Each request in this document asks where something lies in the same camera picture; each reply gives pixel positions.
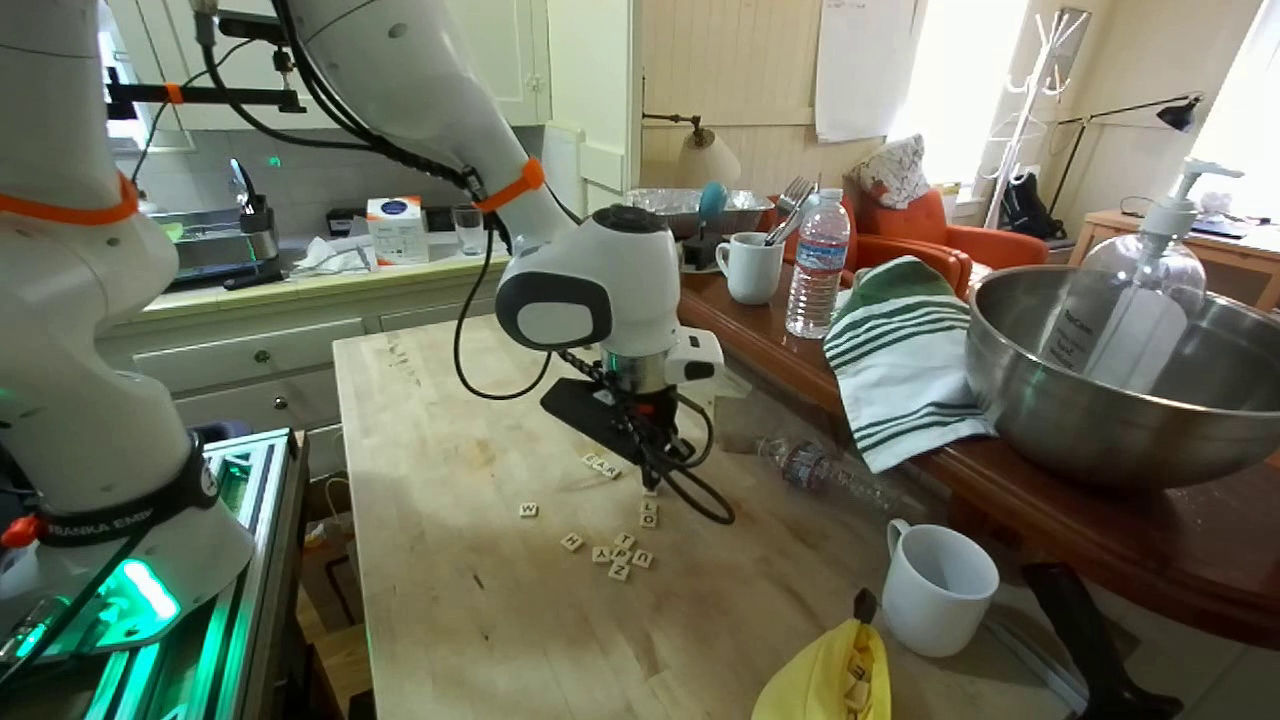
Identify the light wooden desk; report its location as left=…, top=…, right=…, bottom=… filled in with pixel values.
left=1068, top=208, right=1280, bottom=313

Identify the white wall cabinet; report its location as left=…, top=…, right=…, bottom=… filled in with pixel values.
left=105, top=0, right=553, bottom=133

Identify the clear water bottle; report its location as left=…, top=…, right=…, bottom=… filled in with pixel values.
left=785, top=188, right=851, bottom=340

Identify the black desk lamp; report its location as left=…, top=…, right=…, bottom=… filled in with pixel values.
left=1046, top=92, right=1205, bottom=219

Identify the clear pump dispenser bottle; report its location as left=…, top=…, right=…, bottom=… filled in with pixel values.
left=1040, top=158, right=1245, bottom=393

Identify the large steel mixing bowl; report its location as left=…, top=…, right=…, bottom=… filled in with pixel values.
left=965, top=265, right=1280, bottom=491

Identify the steel sink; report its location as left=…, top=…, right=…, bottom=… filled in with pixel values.
left=150, top=208, right=263, bottom=291

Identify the crumpled white cloth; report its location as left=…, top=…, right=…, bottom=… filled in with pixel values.
left=290, top=236, right=377, bottom=278

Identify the white tissue box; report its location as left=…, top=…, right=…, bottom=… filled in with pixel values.
left=365, top=196, right=431, bottom=267

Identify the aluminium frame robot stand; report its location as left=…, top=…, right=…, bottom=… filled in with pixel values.
left=0, top=428, right=313, bottom=720

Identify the crushed clear plastic bottle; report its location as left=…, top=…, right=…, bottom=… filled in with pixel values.
left=756, top=434, right=926, bottom=516

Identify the white empty mug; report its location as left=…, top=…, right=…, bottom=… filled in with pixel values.
left=881, top=518, right=1000, bottom=659

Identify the black kitchen tap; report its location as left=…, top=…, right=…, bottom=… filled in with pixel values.
left=222, top=158, right=285, bottom=292

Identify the patterned white cushion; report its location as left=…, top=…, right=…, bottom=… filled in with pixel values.
left=853, top=134, right=932, bottom=210

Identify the green striped white towel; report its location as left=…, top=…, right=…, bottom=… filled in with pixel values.
left=822, top=256, right=997, bottom=475

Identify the white kitchen counter cabinet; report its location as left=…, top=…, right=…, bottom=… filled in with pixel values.
left=98, top=252, right=513, bottom=483

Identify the black bag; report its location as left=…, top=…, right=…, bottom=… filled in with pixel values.
left=998, top=172, right=1067, bottom=241

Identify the black stand leg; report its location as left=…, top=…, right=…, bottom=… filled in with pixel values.
left=1020, top=562, right=1186, bottom=720

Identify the blue dish brush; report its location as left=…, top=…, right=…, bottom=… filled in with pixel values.
left=696, top=181, right=729, bottom=251

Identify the camera on mount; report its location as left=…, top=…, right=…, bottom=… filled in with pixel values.
left=105, top=0, right=309, bottom=121

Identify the white paper sheet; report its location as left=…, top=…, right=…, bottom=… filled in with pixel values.
left=814, top=0, right=929, bottom=144

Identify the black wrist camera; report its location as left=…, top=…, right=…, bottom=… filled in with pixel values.
left=540, top=377, right=646, bottom=467

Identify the orange armchair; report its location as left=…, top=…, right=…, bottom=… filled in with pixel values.
left=770, top=180, right=1051, bottom=296

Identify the white mug holding cutlery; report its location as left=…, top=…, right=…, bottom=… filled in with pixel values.
left=715, top=232, right=785, bottom=306

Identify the white coat rack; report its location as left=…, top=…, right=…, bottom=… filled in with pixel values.
left=978, top=8, right=1093, bottom=231

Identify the bundle of metal forks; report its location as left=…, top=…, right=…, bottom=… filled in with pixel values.
left=764, top=176, right=817, bottom=247

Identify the yellow banana-shaped pouch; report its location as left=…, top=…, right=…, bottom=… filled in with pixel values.
left=751, top=588, right=892, bottom=720

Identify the aluminium foil tray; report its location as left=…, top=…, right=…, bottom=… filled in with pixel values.
left=626, top=187, right=776, bottom=241

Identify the dark wooden table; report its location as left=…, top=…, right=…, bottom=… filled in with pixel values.
left=678, top=262, right=1280, bottom=653

